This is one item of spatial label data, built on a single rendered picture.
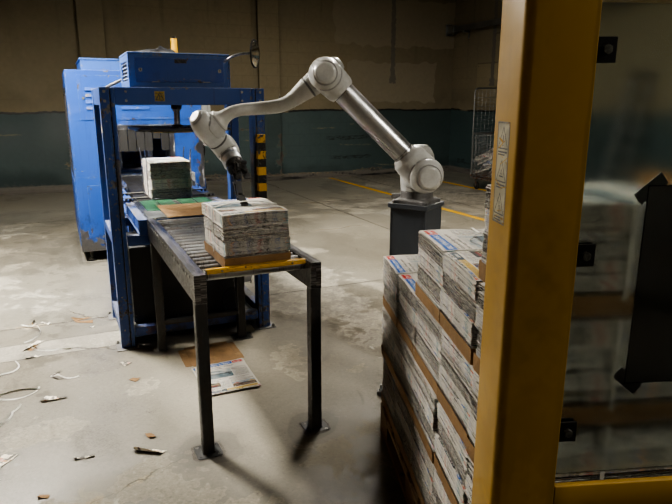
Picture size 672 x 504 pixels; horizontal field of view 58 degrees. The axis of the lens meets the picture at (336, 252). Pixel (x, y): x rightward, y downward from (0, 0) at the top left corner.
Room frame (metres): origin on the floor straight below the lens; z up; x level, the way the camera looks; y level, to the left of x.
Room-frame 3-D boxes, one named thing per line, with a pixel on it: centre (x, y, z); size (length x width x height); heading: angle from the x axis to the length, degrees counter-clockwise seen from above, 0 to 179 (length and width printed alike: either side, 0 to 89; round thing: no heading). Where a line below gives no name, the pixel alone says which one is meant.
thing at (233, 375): (3.06, 0.60, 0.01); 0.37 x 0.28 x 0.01; 24
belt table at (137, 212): (3.95, 1.01, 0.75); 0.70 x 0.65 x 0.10; 24
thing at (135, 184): (4.98, 1.48, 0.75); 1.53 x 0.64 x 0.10; 24
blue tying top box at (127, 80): (3.95, 1.01, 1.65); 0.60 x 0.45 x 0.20; 114
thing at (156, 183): (4.47, 1.25, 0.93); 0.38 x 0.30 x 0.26; 24
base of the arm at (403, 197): (2.91, -0.37, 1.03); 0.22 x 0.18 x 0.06; 57
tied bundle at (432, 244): (1.84, -0.47, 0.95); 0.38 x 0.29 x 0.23; 97
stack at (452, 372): (1.97, -0.46, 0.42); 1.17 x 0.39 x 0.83; 6
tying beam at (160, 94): (3.95, 1.01, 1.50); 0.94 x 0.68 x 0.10; 114
